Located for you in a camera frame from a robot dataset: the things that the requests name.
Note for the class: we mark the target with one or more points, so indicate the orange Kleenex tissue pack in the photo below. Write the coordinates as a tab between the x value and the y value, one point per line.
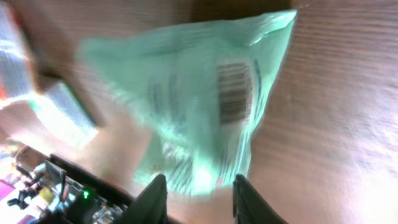
17	65

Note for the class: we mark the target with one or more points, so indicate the small teal tissue pack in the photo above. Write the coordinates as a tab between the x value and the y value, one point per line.
61	112

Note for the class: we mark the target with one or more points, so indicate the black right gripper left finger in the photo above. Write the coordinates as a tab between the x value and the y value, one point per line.
150	207

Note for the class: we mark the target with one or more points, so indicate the teal wet wipes pack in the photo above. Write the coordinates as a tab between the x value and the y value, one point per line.
202	88

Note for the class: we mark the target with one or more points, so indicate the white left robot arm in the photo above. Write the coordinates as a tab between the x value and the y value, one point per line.
47	189

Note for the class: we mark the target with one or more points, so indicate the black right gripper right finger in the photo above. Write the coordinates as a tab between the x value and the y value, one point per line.
249	207

